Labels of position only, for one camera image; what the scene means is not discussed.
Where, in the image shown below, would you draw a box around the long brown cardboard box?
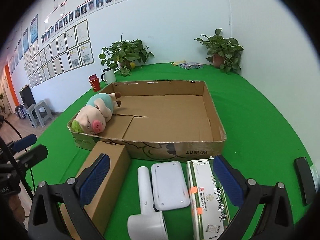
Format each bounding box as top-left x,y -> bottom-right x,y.
60,141 -> 132,240

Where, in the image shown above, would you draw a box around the green white medicine box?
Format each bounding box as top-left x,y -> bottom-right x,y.
187,158 -> 231,240

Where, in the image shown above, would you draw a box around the plush pig toy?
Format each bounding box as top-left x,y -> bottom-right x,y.
71,92 -> 121,134

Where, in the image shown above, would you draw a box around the white hair dryer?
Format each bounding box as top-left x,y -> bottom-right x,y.
127,166 -> 169,240

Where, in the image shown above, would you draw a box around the white plastic device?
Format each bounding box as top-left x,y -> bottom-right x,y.
151,161 -> 190,211

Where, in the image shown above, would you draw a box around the person's left hand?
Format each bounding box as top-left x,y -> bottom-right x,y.
7,194 -> 25,224

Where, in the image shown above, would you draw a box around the black flat object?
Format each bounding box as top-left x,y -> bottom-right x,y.
293,157 -> 316,206

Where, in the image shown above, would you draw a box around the grey plastic stool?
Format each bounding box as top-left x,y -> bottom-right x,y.
25,100 -> 53,128

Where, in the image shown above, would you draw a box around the red tin can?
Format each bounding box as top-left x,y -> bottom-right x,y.
88,74 -> 101,92

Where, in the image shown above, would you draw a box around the white enamel mug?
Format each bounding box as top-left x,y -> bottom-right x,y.
101,68 -> 116,85

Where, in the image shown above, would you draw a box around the large shallow cardboard tray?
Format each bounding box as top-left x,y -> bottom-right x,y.
67,80 -> 227,162

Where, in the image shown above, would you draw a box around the left potted green plant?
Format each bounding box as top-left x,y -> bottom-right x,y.
98,36 -> 155,76

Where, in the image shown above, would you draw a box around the potted green plant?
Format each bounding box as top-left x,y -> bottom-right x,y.
98,36 -> 155,76
195,28 -> 244,73

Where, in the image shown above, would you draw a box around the yellow snack packet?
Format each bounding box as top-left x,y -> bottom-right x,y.
171,60 -> 186,66

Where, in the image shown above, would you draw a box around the small colourful packet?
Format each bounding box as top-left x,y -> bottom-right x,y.
179,62 -> 203,69

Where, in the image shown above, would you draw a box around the right potted green plant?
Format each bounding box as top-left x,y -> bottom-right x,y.
195,28 -> 244,73

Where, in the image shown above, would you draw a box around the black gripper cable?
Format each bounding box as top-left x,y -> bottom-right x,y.
0,115 -> 34,201

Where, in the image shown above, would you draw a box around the framed certificates on wall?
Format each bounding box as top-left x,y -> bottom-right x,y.
22,20 -> 94,87

